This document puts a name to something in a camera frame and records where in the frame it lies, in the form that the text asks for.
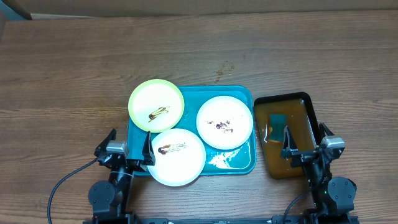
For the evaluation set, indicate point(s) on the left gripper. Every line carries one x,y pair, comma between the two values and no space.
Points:
148,154

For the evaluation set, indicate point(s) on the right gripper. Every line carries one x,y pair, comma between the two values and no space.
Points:
290,148

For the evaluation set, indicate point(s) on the teal and yellow sponge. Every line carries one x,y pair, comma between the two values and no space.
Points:
276,130

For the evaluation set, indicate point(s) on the yellow-green plate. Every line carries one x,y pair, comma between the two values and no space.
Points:
156,105

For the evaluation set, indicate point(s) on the white plate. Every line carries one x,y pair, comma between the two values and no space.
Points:
179,157
224,122

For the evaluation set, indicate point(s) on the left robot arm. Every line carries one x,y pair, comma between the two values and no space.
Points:
109,198

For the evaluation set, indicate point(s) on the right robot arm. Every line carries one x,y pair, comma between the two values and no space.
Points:
333,197

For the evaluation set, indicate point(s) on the black tray with brown water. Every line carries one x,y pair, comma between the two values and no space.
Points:
287,124

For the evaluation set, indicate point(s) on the dark chair part background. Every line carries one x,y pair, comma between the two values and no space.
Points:
13,11

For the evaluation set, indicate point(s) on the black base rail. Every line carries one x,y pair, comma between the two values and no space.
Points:
278,219

